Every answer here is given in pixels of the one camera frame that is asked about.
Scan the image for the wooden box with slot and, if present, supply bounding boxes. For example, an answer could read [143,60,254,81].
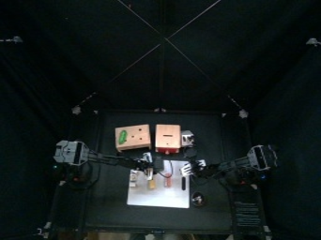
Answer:
[153,124,183,154]

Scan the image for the black round lid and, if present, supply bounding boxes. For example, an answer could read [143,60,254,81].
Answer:
[183,146,197,158]

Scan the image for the small silver toy appliance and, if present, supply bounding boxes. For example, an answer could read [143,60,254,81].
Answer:
[180,129,195,148]

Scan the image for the white text label sticker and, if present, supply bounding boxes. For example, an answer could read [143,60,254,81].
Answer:
[232,201,263,227]

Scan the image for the wooden box with round holes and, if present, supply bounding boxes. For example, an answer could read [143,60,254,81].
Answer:
[113,124,152,153]

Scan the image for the white rectangular board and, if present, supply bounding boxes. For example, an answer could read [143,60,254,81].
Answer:
[125,159,191,209]

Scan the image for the green toy piece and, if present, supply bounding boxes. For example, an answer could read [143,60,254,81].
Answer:
[117,130,129,144]

